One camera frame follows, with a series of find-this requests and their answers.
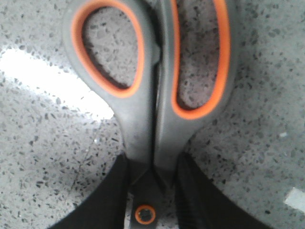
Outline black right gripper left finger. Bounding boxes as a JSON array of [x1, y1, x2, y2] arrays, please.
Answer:
[[51, 154, 129, 229]]

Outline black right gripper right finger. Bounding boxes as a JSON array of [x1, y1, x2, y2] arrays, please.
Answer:
[[175, 153, 266, 229]]

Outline grey orange scissors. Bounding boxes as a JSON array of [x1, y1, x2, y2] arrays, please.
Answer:
[[62, 0, 237, 229]]

